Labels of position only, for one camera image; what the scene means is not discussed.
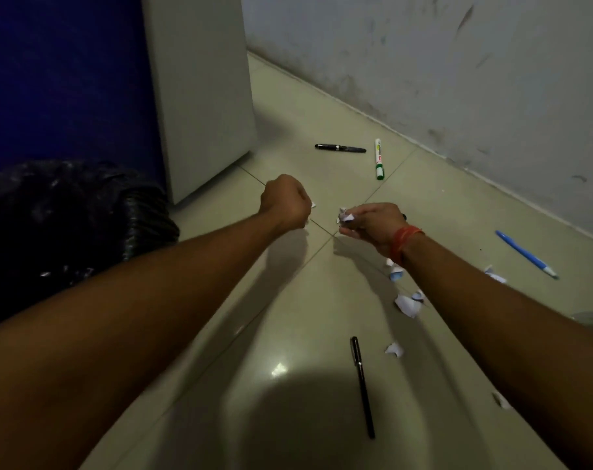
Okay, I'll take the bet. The person's right hand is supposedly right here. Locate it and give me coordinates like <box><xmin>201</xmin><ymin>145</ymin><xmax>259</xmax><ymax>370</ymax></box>
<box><xmin>338</xmin><ymin>202</ymin><xmax>409</xmax><ymax>260</ymax></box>

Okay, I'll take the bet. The person's left hand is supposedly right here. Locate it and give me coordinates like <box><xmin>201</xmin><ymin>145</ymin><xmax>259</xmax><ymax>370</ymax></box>
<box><xmin>259</xmin><ymin>174</ymin><xmax>313</xmax><ymax>233</ymax></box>

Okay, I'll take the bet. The person's left forearm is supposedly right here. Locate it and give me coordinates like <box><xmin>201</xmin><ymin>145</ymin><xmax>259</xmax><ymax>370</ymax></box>
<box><xmin>0</xmin><ymin>210</ymin><xmax>309</xmax><ymax>470</ymax></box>

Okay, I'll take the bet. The person's right forearm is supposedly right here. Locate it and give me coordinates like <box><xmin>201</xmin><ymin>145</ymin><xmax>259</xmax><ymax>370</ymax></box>
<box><xmin>399</xmin><ymin>232</ymin><xmax>593</xmax><ymax>470</ymax></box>

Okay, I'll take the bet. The red thread wristband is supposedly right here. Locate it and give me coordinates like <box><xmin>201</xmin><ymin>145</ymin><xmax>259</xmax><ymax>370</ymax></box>
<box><xmin>391</xmin><ymin>225</ymin><xmax>425</xmax><ymax>266</ymax></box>

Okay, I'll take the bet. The white cabinet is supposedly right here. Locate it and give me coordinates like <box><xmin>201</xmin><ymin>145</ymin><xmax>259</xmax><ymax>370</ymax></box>
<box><xmin>141</xmin><ymin>0</ymin><xmax>257</xmax><ymax>206</ymax></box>

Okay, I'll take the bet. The long black pen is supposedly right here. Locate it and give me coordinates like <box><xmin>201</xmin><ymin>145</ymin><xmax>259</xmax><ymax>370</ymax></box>
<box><xmin>350</xmin><ymin>337</ymin><xmax>376</xmax><ymax>440</ymax></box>

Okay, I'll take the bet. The blue white pen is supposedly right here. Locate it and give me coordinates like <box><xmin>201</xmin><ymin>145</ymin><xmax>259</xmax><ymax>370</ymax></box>
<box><xmin>495</xmin><ymin>230</ymin><xmax>559</xmax><ymax>279</ymax></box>

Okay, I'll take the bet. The black plastic bin bag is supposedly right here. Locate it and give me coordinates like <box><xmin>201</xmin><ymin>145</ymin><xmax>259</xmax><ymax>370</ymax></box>
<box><xmin>0</xmin><ymin>160</ymin><xmax>181</xmax><ymax>331</ymax></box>

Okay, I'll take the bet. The blue panel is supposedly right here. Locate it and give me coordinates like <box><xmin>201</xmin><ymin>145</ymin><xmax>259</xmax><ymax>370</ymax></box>
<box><xmin>0</xmin><ymin>0</ymin><xmax>167</xmax><ymax>191</ymax></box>

